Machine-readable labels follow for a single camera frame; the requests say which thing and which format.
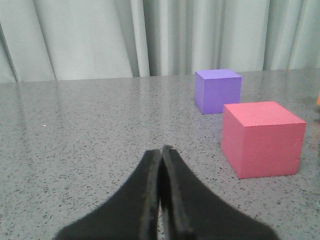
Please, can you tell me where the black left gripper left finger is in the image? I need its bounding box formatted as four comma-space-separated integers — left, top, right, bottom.
55, 149, 161, 240

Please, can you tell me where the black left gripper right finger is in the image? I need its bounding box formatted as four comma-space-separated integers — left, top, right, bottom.
160, 145, 279, 240

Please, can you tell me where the red foam cube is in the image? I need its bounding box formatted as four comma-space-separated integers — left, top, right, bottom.
221, 101, 306, 179

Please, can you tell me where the purple foam cube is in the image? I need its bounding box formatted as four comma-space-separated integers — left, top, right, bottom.
194, 69, 243, 115

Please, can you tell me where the pale green curtain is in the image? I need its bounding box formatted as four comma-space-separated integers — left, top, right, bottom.
0, 0, 320, 83

